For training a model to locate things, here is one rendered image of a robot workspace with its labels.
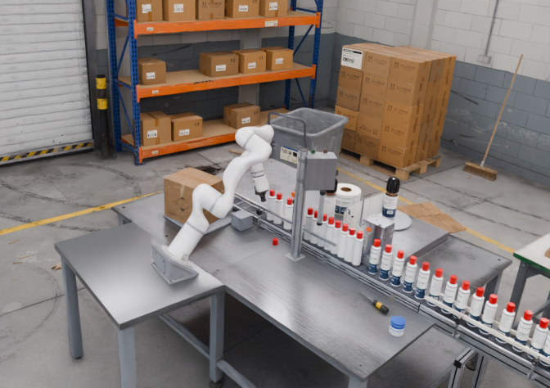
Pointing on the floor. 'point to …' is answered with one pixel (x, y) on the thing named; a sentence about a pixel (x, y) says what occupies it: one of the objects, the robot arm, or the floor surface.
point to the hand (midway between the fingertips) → (263, 198)
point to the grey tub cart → (304, 133)
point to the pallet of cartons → (394, 106)
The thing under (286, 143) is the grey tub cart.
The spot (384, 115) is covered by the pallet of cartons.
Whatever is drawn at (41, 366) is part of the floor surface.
